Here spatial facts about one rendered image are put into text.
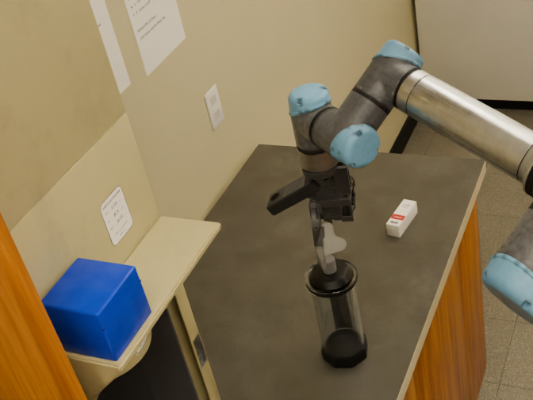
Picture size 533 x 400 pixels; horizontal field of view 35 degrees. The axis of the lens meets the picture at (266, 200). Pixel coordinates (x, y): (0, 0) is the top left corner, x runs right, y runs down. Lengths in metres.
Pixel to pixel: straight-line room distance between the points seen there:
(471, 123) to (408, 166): 1.10
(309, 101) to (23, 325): 0.66
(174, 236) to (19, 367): 0.36
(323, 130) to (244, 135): 1.20
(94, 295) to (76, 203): 0.15
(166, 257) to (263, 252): 0.90
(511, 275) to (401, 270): 0.86
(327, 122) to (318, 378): 0.64
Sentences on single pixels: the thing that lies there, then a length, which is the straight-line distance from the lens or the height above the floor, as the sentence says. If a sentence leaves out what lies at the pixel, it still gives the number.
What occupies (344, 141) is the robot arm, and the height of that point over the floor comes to 1.56.
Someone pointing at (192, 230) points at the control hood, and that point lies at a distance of 1.37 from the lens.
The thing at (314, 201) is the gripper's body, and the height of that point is 1.38.
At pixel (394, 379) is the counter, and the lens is 1.83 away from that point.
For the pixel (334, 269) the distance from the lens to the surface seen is 1.72.
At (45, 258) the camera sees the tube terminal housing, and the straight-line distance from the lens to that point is 1.20.
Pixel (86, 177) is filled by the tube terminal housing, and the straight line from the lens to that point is 1.25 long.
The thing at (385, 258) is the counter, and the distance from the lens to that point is 2.12.
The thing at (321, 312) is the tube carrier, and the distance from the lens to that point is 1.77.
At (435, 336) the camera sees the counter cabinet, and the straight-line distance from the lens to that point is 2.19.
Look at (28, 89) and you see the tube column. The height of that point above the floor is 1.85.
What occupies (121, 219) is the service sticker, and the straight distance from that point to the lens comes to 1.33.
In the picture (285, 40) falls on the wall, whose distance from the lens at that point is 2.88.
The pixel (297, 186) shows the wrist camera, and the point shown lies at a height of 1.40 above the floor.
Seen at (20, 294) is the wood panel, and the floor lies 1.71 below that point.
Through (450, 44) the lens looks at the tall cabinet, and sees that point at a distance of 4.29.
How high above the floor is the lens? 2.30
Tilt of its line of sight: 35 degrees down
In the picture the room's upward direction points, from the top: 13 degrees counter-clockwise
